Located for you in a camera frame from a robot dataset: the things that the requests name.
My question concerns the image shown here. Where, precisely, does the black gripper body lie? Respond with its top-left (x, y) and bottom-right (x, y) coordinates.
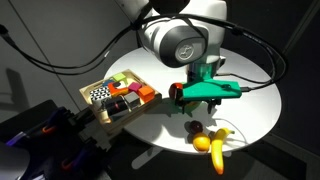
top-left (187, 64), bottom-right (199, 85)

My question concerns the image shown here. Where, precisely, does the dark purple toy plum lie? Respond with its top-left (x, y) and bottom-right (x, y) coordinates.
top-left (188, 120), bottom-right (205, 135)

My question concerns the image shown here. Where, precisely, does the red toy apple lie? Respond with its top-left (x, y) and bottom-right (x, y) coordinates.
top-left (168, 82), bottom-right (185, 101)

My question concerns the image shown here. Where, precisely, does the yellow-orange toy citrus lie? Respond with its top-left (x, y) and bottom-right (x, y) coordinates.
top-left (192, 131), bottom-right (212, 153)

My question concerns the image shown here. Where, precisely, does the yellow toy banana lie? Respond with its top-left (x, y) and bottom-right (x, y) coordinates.
top-left (210, 127), bottom-right (236, 176)

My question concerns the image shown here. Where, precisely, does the wooden block tray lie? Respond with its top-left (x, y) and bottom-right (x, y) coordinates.
top-left (78, 67), bottom-right (164, 135)

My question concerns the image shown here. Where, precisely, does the orange cube block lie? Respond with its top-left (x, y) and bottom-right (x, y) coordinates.
top-left (137, 85), bottom-right (156, 103)

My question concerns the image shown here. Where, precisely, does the grey cube block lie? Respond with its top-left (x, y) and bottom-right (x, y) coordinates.
top-left (123, 91), bottom-right (141, 110)

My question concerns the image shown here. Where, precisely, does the pink block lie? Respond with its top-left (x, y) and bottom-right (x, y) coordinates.
top-left (127, 81), bottom-right (144, 94)

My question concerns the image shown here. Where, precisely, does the black cube with red stripe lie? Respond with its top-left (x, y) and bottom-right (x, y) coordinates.
top-left (105, 96), bottom-right (130, 118)

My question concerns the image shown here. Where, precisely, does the orange arch block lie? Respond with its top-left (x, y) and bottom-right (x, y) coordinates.
top-left (106, 81), bottom-right (131, 98)

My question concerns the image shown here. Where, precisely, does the light green block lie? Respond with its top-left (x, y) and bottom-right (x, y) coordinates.
top-left (111, 72), bottom-right (128, 84)

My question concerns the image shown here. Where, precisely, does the teal block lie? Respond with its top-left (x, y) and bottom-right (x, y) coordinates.
top-left (101, 78), bottom-right (116, 88)

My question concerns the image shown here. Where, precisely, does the black white patterned cube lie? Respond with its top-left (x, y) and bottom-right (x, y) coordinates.
top-left (88, 86), bottom-right (112, 103)

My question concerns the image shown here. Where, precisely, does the teal camera mount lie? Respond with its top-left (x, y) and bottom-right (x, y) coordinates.
top-left (181, 62), bottom-right (243, 103)

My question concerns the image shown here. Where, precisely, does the black camera cable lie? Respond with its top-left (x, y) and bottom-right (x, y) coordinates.
top-left (186, 13), bottom-right (289, 93)

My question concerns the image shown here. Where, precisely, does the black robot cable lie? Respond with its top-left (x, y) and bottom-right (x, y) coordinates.
top-left (0, 13), bottom-right (158, 76)

